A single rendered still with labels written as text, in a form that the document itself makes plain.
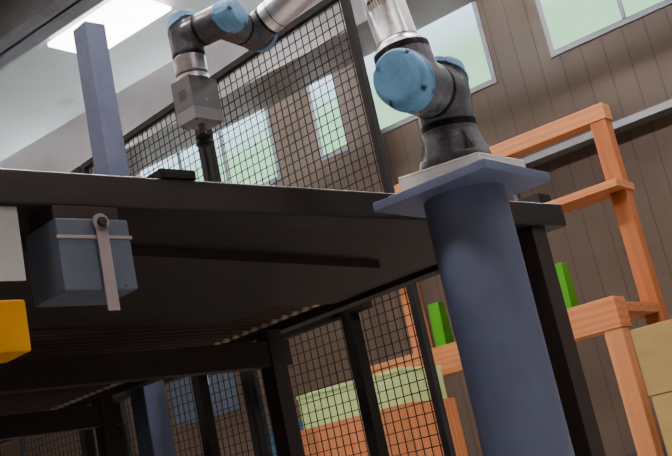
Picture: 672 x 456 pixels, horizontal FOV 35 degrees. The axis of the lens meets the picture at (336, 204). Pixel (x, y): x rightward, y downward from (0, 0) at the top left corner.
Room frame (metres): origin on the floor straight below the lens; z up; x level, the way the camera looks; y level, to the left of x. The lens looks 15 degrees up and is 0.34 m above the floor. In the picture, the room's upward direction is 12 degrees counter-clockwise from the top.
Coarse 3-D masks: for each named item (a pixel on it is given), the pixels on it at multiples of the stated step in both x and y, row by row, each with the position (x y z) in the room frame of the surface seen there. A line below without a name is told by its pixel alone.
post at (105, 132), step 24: (96, 24) 4.06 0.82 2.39; (96, 48) 4.05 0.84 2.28; (96, 72) 4.03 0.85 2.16; (96, 96) 4.02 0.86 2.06; (96, 120) 4.04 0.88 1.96; (96, 144) 4.06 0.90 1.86; (120, 144) 4.08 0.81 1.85; (96, 168) 4.07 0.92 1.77; (120, 168) 4.06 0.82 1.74; (144, 408) 4.03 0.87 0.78; (144, 432) 4.05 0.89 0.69; (168, 432) 4.08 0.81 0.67
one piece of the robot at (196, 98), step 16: (176, 80) 2.21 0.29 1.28; (192, 80) 2.18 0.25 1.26; (208, 80) 2.22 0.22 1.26; (176, 96) 2.20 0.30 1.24; (192, 96) 2.17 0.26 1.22; (208, 96) 2.21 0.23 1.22; (176, 112) 2.21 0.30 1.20; (192, 112) 2.18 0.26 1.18; (208, 112) 2.20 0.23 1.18; (192, 128) 2.24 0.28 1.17; (208, 128) 2.26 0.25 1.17
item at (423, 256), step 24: (144, 240) 1.99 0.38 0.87; (168, 240) 2.03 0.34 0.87; (192, 240) 2.07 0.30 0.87; (216, 240) 2.11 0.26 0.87; (240, 240) 2.15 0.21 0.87; (264, 240) 2.20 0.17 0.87; (288, 240) 2.25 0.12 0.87; (312, 240) 2.29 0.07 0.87; (336, 240) 2.34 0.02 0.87; (360, 240) 2.40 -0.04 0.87; (384, 240) 2.45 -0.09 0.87; (408, 240) 2.51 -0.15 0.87; (384, 264) 2.74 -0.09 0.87; (408, 264) 2.81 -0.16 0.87; (432, 264) 2.89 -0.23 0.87; (336, 288) 2.94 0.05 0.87; (360, 288) 3.02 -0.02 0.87
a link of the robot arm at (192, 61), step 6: (186, 54) 2.19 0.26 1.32; (192, 54) 2.19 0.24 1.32; (198, 54) 2.20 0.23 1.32; (174, 60) 2.20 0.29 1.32; (180, 60) 2.19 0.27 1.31; (186, 60) 2.19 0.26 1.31; (192, 60) 2.19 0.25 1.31; (198, 60) 2.19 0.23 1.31; (204, 60) 2.21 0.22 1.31; (174, 66) 2.21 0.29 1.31; (180, 66) 2.19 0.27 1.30; (186, 66) 2.19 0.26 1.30; (192, 66) 2.19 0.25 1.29; (198, 66) 2.19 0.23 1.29; (204, 66) 2.21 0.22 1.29; (180, 72) 2.20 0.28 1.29
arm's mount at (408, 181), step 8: (480, 152) 1.98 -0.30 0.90; (456, 160) 2.00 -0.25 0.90; (464, 160) 1.99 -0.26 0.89; (472, 160) 1.98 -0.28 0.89; (496, 160) 2.03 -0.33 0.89; (504, 160) 2.05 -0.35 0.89; (512, 160) 2.08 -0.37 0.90; (520, 160) 2.11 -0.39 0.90; (432, 168) 2.03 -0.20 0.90; (440, 168) 2.02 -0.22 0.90; (448, 168) 2.01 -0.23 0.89; (456, 168) 2.00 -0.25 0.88; (408, 176) 2.07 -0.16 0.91; (416, 176) 2.06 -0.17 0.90; (424, 176) 2.05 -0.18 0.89; (432, 176) 2.04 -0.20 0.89; (400, 184) 2.08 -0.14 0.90; (408, 184) 2.07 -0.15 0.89; (416, 184) 2.06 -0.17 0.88
